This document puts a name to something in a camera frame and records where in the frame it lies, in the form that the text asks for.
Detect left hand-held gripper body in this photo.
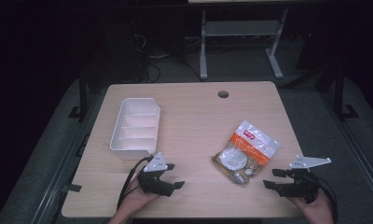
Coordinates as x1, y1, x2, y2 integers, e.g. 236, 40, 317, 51
137, 151, 176, 198

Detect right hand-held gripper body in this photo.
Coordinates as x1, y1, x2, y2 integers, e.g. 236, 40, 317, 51
277, 155, 332, 204

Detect clear orange snack bag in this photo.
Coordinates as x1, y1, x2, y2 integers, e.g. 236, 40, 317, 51
212, 119, 282, 186

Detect white divided plastic bin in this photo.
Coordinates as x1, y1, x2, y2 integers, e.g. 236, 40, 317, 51
109, 97, 161, 161

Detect person's left hand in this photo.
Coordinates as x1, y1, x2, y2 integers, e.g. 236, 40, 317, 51
120, 177, 161, 217

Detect person's right hand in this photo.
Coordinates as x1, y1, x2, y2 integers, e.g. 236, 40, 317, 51
290, 189, 336, 224

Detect black metal stand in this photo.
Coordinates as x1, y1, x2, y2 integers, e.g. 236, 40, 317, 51
67, 69, 90, 122
333, 64, 360, 121

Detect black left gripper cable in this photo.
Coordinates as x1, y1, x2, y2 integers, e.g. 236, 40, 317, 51
116, 156, 154, 210

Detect metal floor rail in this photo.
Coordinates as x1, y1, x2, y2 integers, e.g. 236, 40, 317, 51
30, 92, 105, 224
318, 91, 373, 200

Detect black table edge bracket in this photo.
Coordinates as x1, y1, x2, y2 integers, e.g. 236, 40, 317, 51
62, 183, 83, 193

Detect black floor cables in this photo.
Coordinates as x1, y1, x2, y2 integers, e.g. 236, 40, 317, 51
131, 33, 204, 84

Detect white metal desk frame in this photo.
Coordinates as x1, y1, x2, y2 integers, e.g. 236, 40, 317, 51
199, 7, 290, 81

